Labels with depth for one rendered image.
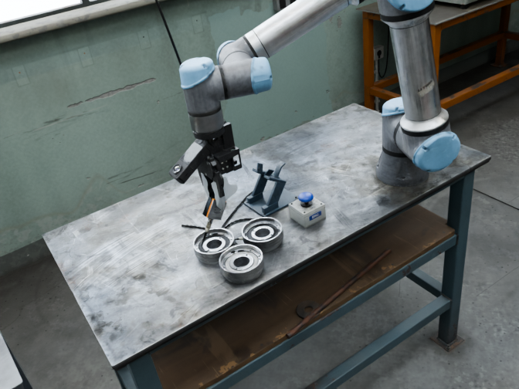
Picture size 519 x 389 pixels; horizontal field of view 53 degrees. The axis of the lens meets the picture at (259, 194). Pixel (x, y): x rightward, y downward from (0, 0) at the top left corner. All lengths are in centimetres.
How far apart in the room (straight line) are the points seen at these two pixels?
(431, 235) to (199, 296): 84
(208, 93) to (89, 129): 172
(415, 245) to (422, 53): 69
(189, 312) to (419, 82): 74
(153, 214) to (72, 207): 141
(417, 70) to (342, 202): 43
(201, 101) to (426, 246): 90
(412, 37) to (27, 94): 191
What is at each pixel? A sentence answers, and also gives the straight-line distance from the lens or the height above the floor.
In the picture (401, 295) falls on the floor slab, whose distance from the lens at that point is 233.
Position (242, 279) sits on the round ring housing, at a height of 82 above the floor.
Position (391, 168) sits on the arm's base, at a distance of 152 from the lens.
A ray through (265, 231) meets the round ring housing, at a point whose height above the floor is 82.
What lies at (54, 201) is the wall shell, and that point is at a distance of 289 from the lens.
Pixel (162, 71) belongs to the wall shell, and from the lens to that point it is 285.
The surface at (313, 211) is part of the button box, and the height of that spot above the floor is 84.
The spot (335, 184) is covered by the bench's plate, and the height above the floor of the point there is 80.
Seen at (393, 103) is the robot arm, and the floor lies 103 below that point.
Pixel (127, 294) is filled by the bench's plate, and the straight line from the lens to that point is 130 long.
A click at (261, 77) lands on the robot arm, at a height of 124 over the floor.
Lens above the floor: 163
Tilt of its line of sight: 33 degrees down
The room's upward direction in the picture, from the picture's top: 9 degrees counter-clockwise
